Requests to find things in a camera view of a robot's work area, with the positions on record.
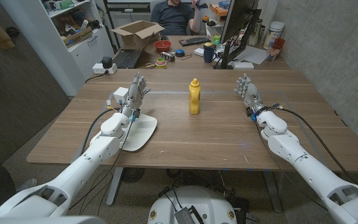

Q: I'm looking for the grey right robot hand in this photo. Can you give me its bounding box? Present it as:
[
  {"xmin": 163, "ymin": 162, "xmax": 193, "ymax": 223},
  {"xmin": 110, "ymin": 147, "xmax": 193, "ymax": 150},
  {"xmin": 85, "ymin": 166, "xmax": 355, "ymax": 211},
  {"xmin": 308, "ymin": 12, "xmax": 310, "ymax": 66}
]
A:
[{"xmin": 234, "ymin": 73, "xmax": 265, "ymax": 115}]

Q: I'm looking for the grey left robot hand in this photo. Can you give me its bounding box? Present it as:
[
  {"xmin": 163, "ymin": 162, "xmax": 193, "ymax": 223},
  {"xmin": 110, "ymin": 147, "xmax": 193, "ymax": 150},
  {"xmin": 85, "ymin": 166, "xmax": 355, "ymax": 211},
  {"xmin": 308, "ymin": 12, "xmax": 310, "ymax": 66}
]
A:
[{"xmin": 121, "ymin": 72, "xmax": 152, "ymax": 116}]

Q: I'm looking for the white cube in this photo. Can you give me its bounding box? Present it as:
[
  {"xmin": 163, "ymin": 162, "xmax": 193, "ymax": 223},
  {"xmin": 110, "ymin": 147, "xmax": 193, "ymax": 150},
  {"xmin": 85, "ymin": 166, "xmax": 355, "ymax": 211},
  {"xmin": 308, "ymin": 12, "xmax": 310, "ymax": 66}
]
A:
[{"xmin": 112, "ymin": 86, "xmax": 130, "ymax": 105}]

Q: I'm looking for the white paper plate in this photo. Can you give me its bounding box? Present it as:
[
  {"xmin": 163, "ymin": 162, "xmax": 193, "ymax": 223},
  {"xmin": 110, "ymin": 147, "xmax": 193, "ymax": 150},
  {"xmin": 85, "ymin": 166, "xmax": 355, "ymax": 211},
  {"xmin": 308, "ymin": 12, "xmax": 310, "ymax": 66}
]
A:
[{"xmin": 90, "ymin": 113, "xmax": 158, "ymax": 152}]

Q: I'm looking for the yellow mustard bottle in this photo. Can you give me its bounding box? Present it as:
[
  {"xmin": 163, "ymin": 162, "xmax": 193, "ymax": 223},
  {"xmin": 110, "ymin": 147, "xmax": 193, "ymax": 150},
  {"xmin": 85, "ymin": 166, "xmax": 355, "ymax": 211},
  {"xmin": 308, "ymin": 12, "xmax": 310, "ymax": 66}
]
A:
[{"xmin": 188, "ymin": 78, "xmax": 201, "ymax": 115}]

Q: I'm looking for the dark steel bottle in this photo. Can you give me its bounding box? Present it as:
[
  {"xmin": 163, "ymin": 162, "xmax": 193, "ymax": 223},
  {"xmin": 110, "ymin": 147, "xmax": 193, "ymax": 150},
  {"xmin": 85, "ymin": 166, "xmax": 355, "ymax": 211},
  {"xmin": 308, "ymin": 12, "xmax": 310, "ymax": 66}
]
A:
[{"xmin": 249, "ymin": 18, "xmax": 264, "ymax": 47}]

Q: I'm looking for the flat white box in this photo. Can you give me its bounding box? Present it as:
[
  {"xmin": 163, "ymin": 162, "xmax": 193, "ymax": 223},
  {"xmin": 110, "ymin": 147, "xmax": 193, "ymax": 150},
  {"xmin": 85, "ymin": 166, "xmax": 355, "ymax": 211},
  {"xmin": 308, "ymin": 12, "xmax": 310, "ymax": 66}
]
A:
[{"xmin": 232, "ymin": 61, "xmax": 255, "ymax": 70}]

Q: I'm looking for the black laptop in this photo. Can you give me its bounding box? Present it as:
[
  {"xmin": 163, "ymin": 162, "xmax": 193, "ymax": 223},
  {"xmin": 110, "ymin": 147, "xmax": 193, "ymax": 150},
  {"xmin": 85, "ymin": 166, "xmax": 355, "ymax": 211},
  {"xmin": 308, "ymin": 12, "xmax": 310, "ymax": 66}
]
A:
[{"xmin": 112, "ymin": 32, "xmax": 155, "ymax": 69}]

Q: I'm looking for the white paper sheet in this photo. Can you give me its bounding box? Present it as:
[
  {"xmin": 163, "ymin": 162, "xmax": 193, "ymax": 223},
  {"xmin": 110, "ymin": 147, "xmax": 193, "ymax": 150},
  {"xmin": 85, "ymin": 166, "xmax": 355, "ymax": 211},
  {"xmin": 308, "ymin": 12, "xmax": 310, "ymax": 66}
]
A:
[{"xmin": 233, "ymin": 45, "xmax": 269, "ymax": 65}]

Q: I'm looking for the colourful tape roll stack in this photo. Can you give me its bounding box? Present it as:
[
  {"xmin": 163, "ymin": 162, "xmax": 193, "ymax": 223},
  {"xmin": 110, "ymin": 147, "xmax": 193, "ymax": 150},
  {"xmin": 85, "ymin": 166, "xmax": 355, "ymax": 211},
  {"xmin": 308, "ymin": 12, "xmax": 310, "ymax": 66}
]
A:
[{"xmin": 155, "ymin": 57, "xmax": 168, "ymax": 70}]

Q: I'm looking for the black power adapter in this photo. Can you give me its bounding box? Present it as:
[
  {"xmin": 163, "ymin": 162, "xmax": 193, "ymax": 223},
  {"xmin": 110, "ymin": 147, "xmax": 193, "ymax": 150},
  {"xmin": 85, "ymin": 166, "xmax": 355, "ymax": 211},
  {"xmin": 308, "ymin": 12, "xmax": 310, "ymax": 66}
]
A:
[{"xmin": 101, "ymin": 56, "xmax": 114, "ymax": 69}]

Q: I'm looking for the white power strip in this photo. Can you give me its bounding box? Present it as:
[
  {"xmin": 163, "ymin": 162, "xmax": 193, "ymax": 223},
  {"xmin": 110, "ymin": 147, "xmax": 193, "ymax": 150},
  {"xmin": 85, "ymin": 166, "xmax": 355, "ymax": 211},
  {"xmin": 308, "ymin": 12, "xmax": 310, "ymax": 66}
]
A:
[{"xmin": 92, "ymin": 63, "xmax": 118, "ymax": 75}]

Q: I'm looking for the grey striped box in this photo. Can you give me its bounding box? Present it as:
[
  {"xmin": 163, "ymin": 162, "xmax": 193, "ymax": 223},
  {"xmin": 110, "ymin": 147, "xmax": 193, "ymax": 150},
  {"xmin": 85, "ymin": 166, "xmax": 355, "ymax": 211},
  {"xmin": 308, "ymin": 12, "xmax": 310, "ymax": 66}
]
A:
[{"xmin": 160, "ymin": 51, "xmax": 176, "ymax": 62}]

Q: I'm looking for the red bowl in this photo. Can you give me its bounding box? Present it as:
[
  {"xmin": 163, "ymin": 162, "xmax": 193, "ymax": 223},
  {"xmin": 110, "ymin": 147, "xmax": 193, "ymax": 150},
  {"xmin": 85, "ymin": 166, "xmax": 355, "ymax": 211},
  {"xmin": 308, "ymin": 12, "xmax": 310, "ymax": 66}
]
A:
[{"xmin": 154, "ymin": 40, "xmax": 173, "ymax": 52}]

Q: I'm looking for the dark blue mug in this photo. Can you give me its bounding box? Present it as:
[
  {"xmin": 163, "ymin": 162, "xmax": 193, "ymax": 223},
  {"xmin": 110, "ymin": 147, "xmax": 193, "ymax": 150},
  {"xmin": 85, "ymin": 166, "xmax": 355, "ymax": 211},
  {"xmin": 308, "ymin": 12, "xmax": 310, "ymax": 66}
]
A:
[{"xmin": 203, "ymin": 45, "xmax": 218, "ymax": 63}]

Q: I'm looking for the open cardboard box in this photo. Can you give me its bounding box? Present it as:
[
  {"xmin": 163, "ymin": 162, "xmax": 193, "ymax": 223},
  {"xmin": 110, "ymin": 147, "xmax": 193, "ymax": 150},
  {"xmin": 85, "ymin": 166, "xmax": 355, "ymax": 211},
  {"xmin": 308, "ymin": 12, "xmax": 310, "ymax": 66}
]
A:
[{"xmin": 110, "ymin": 20, "xmax": 165, "ymax": 48}]

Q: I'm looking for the white shelf cabinet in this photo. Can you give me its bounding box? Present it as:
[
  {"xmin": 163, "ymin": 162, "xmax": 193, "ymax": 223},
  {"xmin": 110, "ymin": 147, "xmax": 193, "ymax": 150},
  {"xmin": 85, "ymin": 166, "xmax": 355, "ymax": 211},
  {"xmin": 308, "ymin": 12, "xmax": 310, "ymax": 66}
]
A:
[{"xmin": 0, "ymin": 0, "xmax": 115, "ymax": 96}]

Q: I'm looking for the white canister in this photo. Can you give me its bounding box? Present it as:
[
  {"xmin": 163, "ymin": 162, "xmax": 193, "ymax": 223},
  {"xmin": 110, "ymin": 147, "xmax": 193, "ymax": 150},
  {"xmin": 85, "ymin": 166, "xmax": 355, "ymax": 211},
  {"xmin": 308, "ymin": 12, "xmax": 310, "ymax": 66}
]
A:
[{"xmin": 263, "ymin": 21, "xmax": 285, "ymax": 50}]

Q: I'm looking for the black monitor with stand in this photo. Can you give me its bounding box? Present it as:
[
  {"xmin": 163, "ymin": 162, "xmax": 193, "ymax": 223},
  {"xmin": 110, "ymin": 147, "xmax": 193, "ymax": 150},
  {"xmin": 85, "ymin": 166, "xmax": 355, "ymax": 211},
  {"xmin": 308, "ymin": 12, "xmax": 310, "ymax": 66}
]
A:
[{"xmin": 213, "ymin": 0, "xmax": 262, "ymax": 70}]

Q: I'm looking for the black keyboard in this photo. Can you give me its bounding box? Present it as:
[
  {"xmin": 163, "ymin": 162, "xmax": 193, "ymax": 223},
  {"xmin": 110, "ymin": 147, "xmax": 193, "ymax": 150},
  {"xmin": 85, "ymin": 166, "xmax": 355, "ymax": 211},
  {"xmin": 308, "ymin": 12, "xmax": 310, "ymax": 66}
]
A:
[{"xmin": 178, "ymin": 36, "xmax": 211, "ymax": 47}]

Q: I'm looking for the brown cardboard box with print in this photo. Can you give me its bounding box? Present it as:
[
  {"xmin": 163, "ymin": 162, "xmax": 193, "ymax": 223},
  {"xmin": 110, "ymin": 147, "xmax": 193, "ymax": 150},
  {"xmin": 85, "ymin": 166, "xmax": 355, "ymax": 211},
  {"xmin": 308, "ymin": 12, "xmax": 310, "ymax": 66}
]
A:
[{"xmin": 62, "ymin": 26, "xmax": 94, "ymax": 47}]

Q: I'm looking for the black round fan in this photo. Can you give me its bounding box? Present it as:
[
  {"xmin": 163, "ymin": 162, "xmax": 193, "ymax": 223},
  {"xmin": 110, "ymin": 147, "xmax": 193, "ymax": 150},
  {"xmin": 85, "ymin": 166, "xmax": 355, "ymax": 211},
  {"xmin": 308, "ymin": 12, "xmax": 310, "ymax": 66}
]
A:
[{"xmin": 121, "ymin": 167, "xmax": 145, "ymax": 184}]

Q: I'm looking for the person in dark shirt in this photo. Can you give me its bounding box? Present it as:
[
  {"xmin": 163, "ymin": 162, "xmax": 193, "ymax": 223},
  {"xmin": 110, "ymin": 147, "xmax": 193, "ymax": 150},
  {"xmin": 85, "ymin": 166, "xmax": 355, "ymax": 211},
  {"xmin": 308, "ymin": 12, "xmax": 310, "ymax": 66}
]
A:
[{"xmin": 150, "ymin": 0, "xmax": 209, "ymax": 36}]

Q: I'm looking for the orange box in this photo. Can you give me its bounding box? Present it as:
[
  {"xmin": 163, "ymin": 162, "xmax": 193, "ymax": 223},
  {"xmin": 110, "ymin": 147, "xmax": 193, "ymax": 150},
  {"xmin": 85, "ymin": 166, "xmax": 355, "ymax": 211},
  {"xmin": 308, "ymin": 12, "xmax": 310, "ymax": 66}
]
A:
[{"xmin": 209, "ymin": 2, "xmax": 229, "ymax": 17}]

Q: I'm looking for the grey table leg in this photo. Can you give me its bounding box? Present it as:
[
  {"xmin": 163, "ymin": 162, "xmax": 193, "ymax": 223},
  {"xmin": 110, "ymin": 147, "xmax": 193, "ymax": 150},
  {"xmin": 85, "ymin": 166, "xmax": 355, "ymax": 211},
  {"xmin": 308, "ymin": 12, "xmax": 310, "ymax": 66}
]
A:
[
  {"xmin": 262, "ymin": 170, "xmax": 283, "ymax": 213},
  {"xmin": 106, "ymin": 167, "xmax": 124, "ymax": 207}
]

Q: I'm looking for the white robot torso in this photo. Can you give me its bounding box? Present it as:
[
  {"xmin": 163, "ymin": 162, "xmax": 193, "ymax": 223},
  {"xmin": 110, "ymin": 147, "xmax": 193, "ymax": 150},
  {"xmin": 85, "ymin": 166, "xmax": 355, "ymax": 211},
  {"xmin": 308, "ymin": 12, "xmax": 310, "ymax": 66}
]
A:
[{"xmin": 147, "ymin": 185, "xmax": 238, "ymax": 224}]

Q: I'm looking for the black device on torso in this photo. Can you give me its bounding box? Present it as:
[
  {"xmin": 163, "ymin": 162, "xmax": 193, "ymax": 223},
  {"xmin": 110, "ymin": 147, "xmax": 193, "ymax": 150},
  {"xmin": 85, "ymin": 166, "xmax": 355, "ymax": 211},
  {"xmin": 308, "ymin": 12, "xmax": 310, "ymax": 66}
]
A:
[{"xmin": 174, "ymin": 205, "xmax": 204, "ymax": 224}]

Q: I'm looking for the white sneaker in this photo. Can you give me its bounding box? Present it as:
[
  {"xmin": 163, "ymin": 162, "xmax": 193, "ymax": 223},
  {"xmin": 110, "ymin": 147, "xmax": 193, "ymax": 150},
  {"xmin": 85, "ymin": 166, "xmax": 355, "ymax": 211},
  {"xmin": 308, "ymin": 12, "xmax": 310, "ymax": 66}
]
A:
[{"xmin": 16, "ymin": 178, "xmax": 39, "ymax": 192}]

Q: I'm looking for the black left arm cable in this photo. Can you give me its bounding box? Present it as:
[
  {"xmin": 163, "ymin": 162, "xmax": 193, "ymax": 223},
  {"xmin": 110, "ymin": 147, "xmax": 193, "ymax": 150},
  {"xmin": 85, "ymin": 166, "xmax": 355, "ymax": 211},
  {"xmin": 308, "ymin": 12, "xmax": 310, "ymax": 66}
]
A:
[{"xmin": 80, "ymin": 107, "xmax": 121, "ymax": 156}]

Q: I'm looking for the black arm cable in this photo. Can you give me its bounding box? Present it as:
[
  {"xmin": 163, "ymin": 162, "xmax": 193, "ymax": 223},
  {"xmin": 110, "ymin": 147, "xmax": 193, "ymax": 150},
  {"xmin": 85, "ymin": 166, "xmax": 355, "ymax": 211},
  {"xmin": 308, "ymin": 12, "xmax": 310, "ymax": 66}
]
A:
[
  {"xmin": 270, "ymin": 105, "xmax": 358, "ymax": 185},
  {"xmin": 80, "ymin": 107, "xmax": 121, "ymax": 156}
]

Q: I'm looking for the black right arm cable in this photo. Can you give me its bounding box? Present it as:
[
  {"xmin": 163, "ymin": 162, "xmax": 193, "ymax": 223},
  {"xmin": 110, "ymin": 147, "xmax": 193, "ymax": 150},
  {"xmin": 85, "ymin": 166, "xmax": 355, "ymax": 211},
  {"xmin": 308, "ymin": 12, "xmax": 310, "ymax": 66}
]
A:
[{"xmin": 270, "ymin": 105, "xmax": 358, "ymax": 185}]

